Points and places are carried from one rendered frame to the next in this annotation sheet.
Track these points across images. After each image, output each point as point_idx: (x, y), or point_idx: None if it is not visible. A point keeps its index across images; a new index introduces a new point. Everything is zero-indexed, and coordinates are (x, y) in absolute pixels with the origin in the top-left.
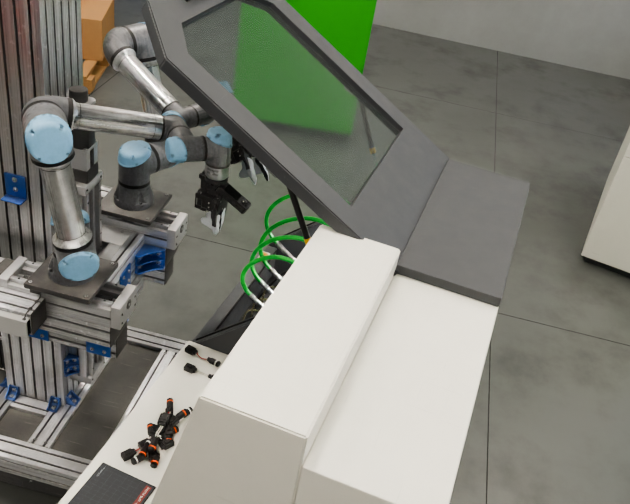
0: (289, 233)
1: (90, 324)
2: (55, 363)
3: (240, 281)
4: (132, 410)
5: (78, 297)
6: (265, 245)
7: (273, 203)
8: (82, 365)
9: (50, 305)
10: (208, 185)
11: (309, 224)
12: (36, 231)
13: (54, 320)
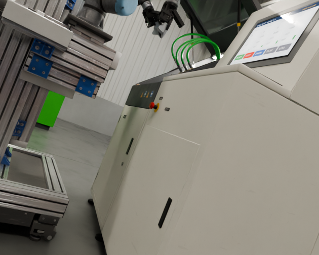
0: (145, 80)
1: (96, 62)
2: (11, 121)
3: (187, 53)
4: (190, 72)
5: (106, 33)
6: (192, 42)
7: (179, 37)
8: (26, 130)
9: (72, 41)
10: (167, 8)
11: (156, 76)
12: (48, 8)
13: (69, 54)
